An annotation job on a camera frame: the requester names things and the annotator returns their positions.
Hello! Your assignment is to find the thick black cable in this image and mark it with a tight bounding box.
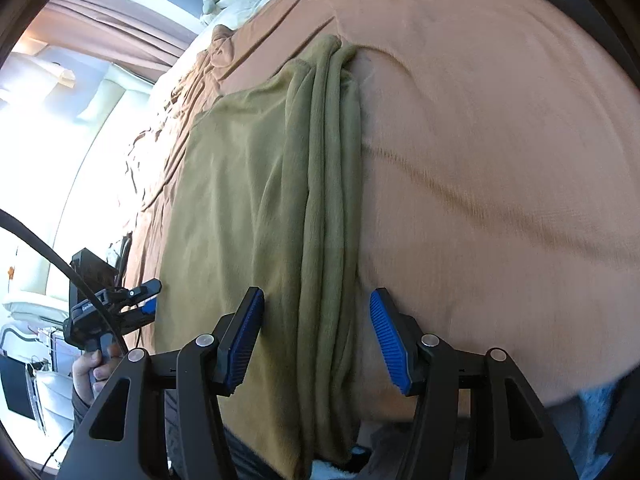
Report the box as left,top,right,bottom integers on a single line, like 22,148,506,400
0,210,128,361

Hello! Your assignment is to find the olive printed t-shirt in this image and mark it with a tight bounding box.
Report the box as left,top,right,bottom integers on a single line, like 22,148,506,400
152,34,366,478

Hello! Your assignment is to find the pink curtain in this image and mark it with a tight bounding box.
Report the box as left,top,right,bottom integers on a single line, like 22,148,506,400
42,0,213,68

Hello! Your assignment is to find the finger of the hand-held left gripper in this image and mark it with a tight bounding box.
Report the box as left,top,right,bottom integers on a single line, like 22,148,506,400
112,280,163,311
120,297,159,334

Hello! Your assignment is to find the orange-brown blanket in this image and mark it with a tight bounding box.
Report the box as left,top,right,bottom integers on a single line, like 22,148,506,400
120,0,631,411

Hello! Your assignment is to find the person's left hand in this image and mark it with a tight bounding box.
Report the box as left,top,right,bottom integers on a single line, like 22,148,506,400
72,342,124,406

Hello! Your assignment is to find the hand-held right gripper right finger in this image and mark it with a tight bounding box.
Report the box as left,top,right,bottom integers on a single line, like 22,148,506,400
369,287,583,480

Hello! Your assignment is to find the dark flat panel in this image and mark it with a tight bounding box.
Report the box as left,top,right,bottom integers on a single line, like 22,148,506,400
0,355,39,419

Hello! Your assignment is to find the thin black cable loop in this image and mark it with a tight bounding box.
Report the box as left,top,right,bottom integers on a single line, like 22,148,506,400
107,232,134,286

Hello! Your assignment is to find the person's left forearm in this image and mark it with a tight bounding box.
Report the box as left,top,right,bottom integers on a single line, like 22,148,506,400
71,389,101,436

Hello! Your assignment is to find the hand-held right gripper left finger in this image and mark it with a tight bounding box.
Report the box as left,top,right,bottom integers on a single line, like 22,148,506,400
57,287,266,480

